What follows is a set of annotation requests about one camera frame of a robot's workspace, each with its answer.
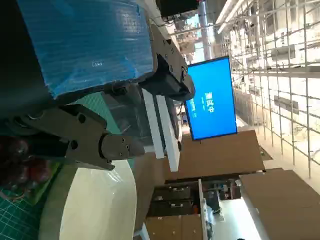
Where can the green cutting mat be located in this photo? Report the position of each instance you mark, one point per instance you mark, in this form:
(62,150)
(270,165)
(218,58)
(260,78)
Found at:
(15,220)

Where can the blue lit display screen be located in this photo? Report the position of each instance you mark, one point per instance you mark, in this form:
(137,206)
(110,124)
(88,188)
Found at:
(212,100)

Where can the black monitor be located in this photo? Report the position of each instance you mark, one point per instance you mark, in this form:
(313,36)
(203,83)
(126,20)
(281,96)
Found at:
(175,6)

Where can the cream oval plate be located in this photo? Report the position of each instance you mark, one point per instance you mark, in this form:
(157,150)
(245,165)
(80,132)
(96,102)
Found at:
(100,200)

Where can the red toy grape bunch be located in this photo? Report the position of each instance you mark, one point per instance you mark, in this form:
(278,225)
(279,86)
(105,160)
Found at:
(17,167)

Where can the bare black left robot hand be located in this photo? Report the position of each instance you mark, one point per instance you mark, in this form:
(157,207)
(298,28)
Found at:
(22,75)

